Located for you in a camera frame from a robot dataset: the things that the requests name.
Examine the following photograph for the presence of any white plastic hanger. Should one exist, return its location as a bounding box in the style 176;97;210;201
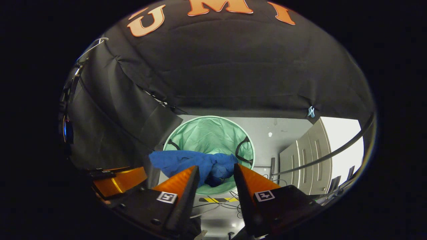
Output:
77;37;109;64

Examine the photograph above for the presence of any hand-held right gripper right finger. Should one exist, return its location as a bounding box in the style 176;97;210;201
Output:
234;163;321;238

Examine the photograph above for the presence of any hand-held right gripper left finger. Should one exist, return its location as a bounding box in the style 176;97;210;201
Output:
112;166;200;239

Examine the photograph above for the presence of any green laundry hamper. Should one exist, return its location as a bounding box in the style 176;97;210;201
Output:
163;116;256;196

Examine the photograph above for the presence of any blue corduroy shirt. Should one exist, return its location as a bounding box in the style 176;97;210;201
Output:
149;151;239;188

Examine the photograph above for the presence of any yellow black floor tape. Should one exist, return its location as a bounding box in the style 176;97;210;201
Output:
199;197;239;203

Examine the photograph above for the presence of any black clothes rail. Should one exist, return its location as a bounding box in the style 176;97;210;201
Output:
270;113;376;180

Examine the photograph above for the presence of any grey cabinet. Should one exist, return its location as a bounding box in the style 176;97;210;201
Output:
280;118;334;195

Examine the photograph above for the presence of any black backdrop cloth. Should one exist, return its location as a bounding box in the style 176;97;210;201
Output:
62;0;374;174

